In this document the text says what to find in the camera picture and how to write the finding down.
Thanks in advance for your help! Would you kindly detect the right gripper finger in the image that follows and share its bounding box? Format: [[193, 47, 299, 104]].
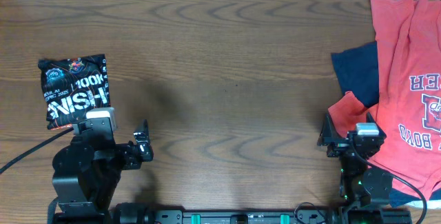
[[318, 113, 340, 141], [366, 112, 379, 131]]

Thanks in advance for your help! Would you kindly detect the black orange patterned jersey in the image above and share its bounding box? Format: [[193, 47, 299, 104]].
[[37, 54, 111, 130]]

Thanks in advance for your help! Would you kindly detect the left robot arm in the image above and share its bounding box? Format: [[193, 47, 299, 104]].
[[48, 117, 155, 224]]

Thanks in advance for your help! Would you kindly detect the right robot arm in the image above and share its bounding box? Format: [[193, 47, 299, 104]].
[[317, 113, 392, 224]]

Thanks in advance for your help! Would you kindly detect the navy blue garment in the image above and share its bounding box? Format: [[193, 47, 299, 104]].
[[331, 41, 440, 210]]

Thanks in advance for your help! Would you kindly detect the red t-shirt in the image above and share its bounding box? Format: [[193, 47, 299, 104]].
[[328, 0, 440, 199]]

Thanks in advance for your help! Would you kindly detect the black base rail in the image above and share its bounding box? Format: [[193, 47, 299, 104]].
[[51, 203, 413, 224]]

